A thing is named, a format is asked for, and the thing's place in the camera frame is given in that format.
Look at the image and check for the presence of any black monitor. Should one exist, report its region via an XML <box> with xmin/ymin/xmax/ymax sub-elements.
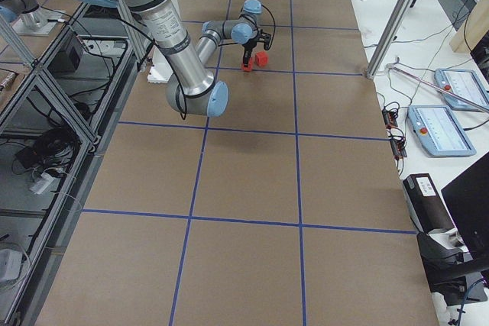
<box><xmin>442</xmin><ymin>153</ymin><xmax>488</xmax><ymax>257</ymax></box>

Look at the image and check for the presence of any red block start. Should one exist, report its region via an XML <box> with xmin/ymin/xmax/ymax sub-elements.
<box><xmin>241</xmin><ymin>60</ymin><xmax>253</xmax><ymax>73</ymax></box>

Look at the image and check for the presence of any red block center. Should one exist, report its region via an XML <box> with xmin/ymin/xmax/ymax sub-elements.
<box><xmin>254</xmin><ymin>51</ymin><xmax>269</xmax><ymax>67</ymax></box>

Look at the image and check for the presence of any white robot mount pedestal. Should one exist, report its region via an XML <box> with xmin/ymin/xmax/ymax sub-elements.
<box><xmin>147</xmin><ymin>47</ymin><xmax>173</xmax><ymax>84</ymax></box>

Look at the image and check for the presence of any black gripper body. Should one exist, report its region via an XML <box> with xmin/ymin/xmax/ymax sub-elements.
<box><xmin>244</xmin><ymin>31</ymin><xmax>261</xmax><ymax>50</ymax></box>

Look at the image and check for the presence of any far teach pendant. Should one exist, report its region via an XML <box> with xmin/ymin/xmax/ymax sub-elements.
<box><xmin>435</xmin><ymin>69</ymin><xmax>488</xmax><ymax>108</ymax></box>

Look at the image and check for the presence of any teach pendant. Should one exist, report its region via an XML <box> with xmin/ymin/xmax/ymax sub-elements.
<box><xmin>435</xmin><ymin>69</ymin><xmax>488</xmax><ymax>108</ymax></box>
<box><xmin>407</xmin><ymin>105</ymin><xmax>477</xmax><ymax>157</ymax></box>

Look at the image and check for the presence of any aluminium frame post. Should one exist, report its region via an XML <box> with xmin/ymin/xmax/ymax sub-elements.
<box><xmin>365</xmin><ymin>0</ymin><xmax>413</xmax><ymax>79</ymax></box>

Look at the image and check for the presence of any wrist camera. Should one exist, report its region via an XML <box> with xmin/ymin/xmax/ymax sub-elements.
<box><xmin>259</xmin><ymin>32</ymin><xmax>274</xmax><ymax>51</ymax></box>

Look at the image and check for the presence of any black box with label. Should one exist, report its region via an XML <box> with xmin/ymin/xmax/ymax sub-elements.
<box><xmin>403</xmin><ymin>173</ymin><xmax>455</xmax><ymax>234</ymax></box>

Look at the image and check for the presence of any near teach pendant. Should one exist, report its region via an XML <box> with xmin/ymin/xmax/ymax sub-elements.
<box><xmin>407</xmin><ymin>105</ymin><xmax>477</xmax><ymax>157</ymax></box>

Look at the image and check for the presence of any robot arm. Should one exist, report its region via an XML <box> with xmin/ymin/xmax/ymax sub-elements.
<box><xmin>1</xmin><ymin>0</ymin><xmax>40</xmax><ymax>23</ymax></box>
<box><xmin>79</xmin><ymin>0</ymin><xmax>273</xmax><ymax>117</ymax></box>

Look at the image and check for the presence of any aluminium frame rack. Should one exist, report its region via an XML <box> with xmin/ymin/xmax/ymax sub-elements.
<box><xmin>1</xmin><ymin>2</ymin><xmax>149</xmax><ymax>325</ymax></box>

